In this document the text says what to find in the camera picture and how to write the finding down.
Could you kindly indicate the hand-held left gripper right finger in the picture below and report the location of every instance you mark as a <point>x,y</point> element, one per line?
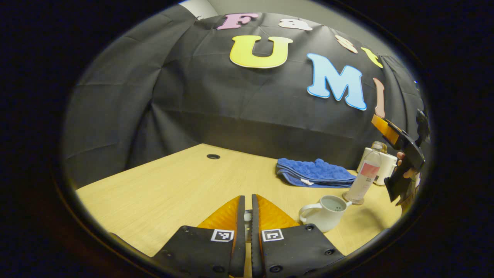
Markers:
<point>256,239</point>

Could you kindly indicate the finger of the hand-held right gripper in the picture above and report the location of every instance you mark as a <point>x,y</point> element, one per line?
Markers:
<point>405,144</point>
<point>423,127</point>

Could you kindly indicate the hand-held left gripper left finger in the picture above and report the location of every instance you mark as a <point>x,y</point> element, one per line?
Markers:
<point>240,239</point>

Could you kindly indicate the clear plastic water bottle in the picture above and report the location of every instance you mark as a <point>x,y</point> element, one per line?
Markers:
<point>366,173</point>

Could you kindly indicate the round brown coaster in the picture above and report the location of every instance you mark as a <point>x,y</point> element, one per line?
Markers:
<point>353,203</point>

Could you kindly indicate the white ceramic teacup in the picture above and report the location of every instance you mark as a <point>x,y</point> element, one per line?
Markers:
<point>324,216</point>

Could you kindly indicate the white toaster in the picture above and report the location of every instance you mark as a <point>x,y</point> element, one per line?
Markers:
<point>389,166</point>

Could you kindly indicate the blue folded towel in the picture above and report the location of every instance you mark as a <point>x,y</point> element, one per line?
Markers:
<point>312,173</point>

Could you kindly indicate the black backdrop cloth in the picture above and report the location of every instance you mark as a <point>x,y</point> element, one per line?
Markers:
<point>231,104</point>

